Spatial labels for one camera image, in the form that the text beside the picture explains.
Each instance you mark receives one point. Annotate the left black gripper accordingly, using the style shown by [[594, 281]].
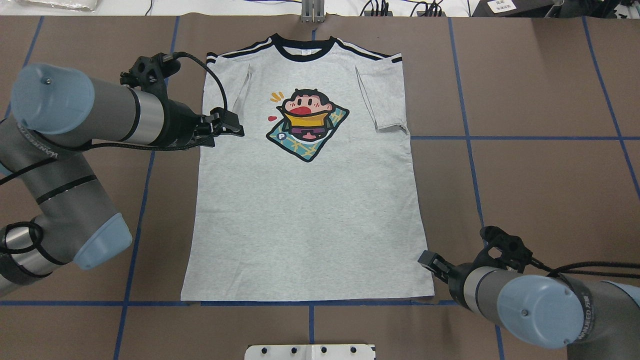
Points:
[[179, 123]]

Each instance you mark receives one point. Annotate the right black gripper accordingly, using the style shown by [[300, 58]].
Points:
[[459, 281]]

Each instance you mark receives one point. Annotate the grey cartoon print t-shirt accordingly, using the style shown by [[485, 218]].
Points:
[[318, 200]]

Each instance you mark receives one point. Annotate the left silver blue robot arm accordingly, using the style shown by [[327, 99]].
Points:
[[57, 115]]

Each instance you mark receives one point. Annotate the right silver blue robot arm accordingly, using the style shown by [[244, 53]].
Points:
[[592, 320]]

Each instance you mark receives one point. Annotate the clear plastic bag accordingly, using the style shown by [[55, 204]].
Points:
[[73, 5]]

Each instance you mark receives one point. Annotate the white central pillar with base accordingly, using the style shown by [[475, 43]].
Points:
[[311, 352]]

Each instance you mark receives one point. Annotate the black box with label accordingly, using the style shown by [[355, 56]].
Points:
[[513, 8]]

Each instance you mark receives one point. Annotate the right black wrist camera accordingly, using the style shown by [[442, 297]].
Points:
[[503, 251]]

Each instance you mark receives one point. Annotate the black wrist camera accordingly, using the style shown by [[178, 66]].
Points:
[[503, 251], [149, 73]]

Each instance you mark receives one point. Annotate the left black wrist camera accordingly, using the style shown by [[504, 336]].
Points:
[[149, 73]]

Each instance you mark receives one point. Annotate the aluminium frame post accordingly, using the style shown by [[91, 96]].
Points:
[[313, 11]]

